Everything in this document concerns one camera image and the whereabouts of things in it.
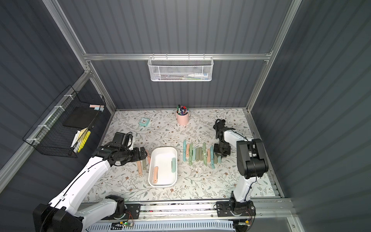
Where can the yellow highlighter pack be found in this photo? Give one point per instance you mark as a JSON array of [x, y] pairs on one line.
[[82, 139]]

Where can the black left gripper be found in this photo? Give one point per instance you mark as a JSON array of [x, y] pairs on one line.
[[138, 154]]

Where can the peach folding fruit knife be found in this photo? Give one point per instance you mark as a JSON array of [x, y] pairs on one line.
[[155, 174]]

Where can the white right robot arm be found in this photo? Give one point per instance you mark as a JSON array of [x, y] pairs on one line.
[[251, 165]]

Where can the orange fruit knife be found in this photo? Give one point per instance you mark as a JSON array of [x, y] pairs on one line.
[[187, 150]]

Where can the mint folding fruit knife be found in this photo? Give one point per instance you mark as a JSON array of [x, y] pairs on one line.
[[173, 163]]

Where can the pink fruit knife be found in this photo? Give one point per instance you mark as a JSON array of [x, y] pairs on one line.
[[148, 158]]

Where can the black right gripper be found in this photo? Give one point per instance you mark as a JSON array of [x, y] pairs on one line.
[[221, 149]]

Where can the teal ceramic sheathed knife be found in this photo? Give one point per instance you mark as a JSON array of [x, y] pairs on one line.
[[212, 157]]

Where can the olive folding fruit knife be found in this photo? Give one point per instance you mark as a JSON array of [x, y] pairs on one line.
[[197, 154]]

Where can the white wire mesh basket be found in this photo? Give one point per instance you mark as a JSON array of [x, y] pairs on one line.
[[189, 70]]

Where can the black wire wall basket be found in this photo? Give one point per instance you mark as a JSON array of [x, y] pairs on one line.
[[49, 137]]

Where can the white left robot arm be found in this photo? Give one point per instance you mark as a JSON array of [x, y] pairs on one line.
[[62, 213]]

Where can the white oval storage box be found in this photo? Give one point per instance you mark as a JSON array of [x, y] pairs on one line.
[[162, 158]]

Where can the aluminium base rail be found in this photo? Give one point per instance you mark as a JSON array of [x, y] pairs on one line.
[[210, 209]]

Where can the black notebook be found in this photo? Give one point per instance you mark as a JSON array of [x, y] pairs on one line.
[[81, 118]]

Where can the pink pen cup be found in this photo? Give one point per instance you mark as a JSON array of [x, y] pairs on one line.
[[182, 119]]

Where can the peach sheathed fruit knife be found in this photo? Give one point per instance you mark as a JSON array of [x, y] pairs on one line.
[[140, 169]]

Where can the green fruit knife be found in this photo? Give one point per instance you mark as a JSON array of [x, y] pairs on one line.
[[190, 161]]

